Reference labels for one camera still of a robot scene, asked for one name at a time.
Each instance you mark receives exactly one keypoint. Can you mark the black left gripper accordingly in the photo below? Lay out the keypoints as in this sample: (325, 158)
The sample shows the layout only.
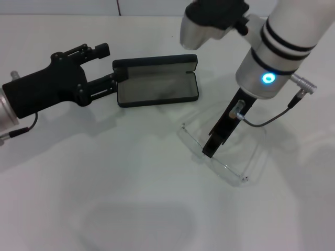
(47, 89)

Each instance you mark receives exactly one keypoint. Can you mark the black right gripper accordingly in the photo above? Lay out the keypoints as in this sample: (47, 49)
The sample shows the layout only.
(225, 125)

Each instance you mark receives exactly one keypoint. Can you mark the clear white glasses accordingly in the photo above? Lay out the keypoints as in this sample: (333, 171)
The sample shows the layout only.
(193, 145)

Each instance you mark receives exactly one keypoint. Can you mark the black glasses case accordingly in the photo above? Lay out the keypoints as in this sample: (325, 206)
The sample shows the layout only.
(157, 89)

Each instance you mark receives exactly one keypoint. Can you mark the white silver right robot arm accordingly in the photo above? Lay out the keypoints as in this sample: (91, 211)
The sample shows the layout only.
(282, 39)

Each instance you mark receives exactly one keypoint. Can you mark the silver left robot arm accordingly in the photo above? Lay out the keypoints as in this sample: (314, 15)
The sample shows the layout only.
(6, 115)

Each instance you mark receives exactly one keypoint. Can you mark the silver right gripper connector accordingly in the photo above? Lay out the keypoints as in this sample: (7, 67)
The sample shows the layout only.
(236, 108)

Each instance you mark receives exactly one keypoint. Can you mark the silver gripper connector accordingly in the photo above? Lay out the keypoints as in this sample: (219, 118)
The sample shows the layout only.
(15, 75)
(236, 108)

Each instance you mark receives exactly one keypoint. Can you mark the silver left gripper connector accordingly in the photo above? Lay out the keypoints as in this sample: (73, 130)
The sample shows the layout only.
(15, 75)

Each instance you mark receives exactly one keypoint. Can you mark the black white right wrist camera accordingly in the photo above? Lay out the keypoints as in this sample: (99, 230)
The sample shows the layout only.
(204, 23)

